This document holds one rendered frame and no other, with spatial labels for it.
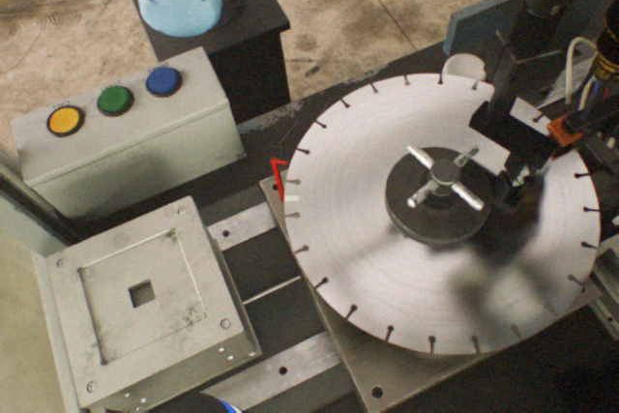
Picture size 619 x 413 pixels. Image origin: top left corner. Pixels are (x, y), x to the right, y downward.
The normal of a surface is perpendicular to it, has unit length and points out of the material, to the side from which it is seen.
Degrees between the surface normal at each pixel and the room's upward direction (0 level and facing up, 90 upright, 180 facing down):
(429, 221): 5
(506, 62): 90
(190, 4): 98
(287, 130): 0
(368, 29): 0
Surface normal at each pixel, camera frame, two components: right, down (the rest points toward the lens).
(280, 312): -0.07, -0.47
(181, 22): 0.11, 0.93
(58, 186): 0.42, 0.79
